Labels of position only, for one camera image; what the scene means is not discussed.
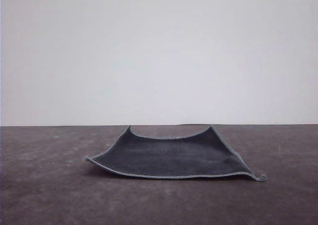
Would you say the purple towel with grey hem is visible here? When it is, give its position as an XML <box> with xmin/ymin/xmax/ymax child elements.
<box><xmin>83</xmin><ymin>123</ymin><xmax>268</xmax><ymax>182</ymax></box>

